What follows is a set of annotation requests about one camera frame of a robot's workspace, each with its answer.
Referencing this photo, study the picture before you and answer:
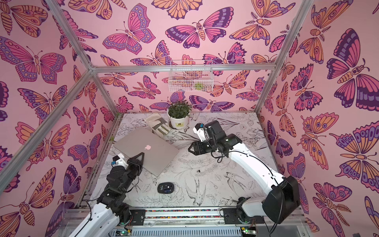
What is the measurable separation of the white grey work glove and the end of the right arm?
408 millimetres

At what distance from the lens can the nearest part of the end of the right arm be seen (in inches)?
21.5

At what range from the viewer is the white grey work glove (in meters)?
1.08
